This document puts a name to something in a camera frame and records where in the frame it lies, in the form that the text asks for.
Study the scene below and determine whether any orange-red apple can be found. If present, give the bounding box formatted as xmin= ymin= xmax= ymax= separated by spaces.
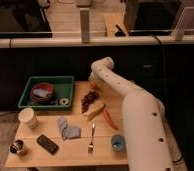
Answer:
xmin=90 ymin=80 xmax=99 ymax=89

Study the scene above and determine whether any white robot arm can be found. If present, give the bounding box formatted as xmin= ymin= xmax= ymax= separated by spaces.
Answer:
xmin=90 ymin=57 xmax=174 ymax=171

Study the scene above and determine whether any green plastic tray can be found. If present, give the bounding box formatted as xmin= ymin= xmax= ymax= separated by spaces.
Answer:
xmin=18 ymin=76 xmax=74 ymax=110

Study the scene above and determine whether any dark red grape bunch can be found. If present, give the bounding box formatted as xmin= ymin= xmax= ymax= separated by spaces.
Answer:
xmin=81 ymin=91 xmax=99 ymax=113

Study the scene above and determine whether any yellow banana piece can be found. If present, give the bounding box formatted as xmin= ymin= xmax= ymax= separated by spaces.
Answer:
xmin=84 ymin=102 xmax=105 ymax=121

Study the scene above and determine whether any red chili pepper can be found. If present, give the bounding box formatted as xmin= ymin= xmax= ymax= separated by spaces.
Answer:
xmin=103 ymin=108 xmax=118 ymax=130

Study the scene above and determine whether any white tape roll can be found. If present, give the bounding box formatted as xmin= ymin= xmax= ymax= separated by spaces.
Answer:
xmin=58 ymin=97 xmax=70 ymax=105

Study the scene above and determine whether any black object on desk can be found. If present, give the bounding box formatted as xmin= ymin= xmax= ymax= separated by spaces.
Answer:
xmin=115 ymin=25 xmax=126 ymax=37

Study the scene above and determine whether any red bowl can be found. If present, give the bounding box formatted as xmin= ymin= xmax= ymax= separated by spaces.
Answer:
xmin=30 ymin=82 xmax=54 ymax=103

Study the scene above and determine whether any blue cloth in bowl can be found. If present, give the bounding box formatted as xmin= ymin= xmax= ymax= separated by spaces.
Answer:
xmin=33 ymin=89 xmax=49 ymax=98

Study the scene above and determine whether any blue-grey cloth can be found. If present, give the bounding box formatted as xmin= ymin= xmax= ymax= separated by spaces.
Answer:
xmin=57 ymin=117 xmax=82 ymax=141

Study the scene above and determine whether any small blue cup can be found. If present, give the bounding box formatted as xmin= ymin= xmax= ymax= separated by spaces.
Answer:
xmin=111 ymin=134 xmax=125 ymax=152

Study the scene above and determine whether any silver fork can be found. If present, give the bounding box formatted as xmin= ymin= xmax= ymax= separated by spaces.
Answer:
xmin=88 ymin=123 xmax=96 ymax=154

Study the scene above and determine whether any white paper cup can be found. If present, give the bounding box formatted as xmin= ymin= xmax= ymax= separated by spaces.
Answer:
xmin=18 ymin=108 xmax=38 ymax=129

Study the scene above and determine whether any small metal cup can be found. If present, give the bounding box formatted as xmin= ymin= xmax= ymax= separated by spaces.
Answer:
xmin=9 ymin=140 xmax=27 ymax=155

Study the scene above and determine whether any white angled post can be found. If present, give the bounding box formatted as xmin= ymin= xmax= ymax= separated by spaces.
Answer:
xmin=172 ymin=6 xmax=194 ymax=41

